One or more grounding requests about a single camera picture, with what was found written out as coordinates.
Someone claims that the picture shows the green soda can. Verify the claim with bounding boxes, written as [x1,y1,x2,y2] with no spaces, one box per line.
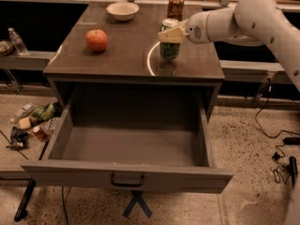
[160,18,180,60]

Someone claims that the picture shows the small bowl on ledge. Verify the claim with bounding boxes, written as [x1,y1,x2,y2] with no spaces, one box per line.
[0,40,14,56]

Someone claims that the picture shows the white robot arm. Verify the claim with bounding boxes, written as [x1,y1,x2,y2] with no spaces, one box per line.
[158,0,300,90]

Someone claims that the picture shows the red apple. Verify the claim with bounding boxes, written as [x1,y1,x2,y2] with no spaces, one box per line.
[85,29,108,53]

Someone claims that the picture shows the black stand leg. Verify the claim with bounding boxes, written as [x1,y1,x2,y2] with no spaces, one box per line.
[14,179,36,222]

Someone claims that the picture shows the brown soda can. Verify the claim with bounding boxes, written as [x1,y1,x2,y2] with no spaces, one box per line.
[167,0,184,21]

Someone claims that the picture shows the black cable on floor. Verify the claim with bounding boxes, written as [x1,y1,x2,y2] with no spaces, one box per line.
[254,78,300,140]

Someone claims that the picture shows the green snack bag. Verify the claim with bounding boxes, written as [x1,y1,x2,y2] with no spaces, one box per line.
[30,103,55,122]

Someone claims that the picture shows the black power adapter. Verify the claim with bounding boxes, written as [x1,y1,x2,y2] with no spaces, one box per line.
[283,137,300,145]

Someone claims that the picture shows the small red can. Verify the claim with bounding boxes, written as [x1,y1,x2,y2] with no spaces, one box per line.
[32,126,47,142]

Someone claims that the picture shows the yellow sponge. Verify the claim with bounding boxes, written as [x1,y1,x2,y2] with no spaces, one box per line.
[19,117,31,129]

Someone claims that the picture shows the grey drawer cabinet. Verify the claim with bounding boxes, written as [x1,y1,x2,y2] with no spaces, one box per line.
[44,3,224,114]

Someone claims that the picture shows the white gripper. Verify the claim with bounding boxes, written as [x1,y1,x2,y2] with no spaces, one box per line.
[157,11,211,44]

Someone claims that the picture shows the clear bottle on floor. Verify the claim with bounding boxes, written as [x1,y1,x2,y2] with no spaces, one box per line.
[10,103,34,123]

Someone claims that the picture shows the clear plastic water bottle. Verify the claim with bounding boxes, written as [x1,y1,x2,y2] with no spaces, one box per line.
[8,28,28,55]

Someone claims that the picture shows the white ceramic bowl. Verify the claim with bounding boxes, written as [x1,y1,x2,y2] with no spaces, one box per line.
[107,2,139,22]

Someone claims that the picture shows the dark blue snack bag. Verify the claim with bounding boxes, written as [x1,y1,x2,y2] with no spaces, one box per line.
[10,127,29,149]

